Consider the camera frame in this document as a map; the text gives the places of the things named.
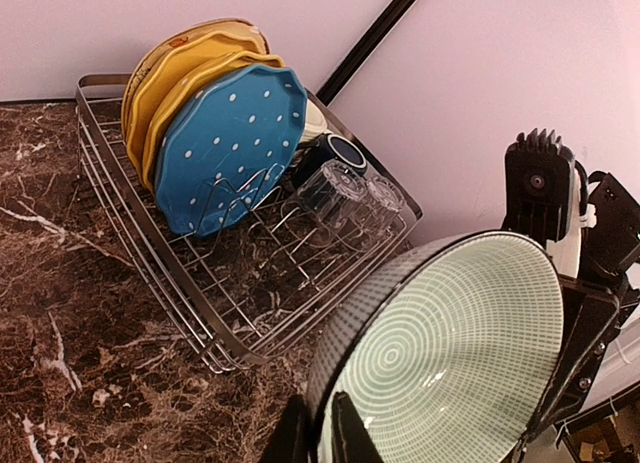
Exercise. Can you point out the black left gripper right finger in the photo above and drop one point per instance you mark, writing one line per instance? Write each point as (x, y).
(351, 442)

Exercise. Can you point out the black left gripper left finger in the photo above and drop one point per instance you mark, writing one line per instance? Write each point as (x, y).
(288, 441)

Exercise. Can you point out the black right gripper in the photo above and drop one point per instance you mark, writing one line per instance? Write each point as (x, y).
(596, 304)

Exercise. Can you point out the green ceramic bowl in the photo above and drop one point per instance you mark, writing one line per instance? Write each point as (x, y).
(445, 350)

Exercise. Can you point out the clear drinking glass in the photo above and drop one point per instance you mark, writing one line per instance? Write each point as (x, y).
(331, 194)
(382, 202)

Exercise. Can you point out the dark blue ceramic mug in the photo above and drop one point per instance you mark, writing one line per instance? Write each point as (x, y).
(328, 147)

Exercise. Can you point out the blue plate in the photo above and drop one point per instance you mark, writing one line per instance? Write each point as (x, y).
(228, 147)

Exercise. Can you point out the cream ceramic mug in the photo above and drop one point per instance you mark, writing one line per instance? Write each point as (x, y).
(315, 123)

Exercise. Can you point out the cream bird pattern plate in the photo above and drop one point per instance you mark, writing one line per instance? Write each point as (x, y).
(237, 26)

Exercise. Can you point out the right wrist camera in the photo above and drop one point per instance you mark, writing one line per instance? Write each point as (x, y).
(547, 197)

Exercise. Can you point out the metal wire dish rack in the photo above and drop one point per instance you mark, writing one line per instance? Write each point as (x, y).
(247, 293)

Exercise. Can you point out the right black frame post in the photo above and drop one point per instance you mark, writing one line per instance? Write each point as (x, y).
(363, 48)

